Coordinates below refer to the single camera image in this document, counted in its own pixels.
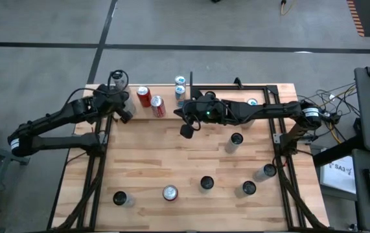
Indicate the black clamp bracket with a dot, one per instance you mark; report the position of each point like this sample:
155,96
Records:
237,82

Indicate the black desk leg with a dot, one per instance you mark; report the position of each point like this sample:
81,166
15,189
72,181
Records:
337,150

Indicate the red Coca-Cola can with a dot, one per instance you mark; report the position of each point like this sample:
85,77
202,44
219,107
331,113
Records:
144,98
158,108

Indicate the black shelf side post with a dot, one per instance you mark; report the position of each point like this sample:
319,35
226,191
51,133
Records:
190,81

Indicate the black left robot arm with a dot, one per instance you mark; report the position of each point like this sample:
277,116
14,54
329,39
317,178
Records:
52,142

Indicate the grey metal side table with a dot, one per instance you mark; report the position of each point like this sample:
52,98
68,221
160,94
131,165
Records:
9,158

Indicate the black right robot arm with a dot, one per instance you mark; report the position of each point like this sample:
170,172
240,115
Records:
269,111

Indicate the grey metal bracket plate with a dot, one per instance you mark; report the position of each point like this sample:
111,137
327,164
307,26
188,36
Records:
277,138

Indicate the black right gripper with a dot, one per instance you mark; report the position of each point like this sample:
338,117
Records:
204,110

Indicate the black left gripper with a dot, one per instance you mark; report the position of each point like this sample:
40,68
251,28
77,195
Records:
111,100

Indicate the white SA3 paper sign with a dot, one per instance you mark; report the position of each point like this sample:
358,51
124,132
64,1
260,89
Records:
340,176

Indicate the blue silver Red Bull can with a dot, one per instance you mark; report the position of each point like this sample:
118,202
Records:
180,80
180,96
252,102

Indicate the red Coke Zero Sugar can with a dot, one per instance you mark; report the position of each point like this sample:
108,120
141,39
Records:
170,193

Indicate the wooden shelf board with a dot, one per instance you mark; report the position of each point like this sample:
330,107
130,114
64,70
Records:
170,97

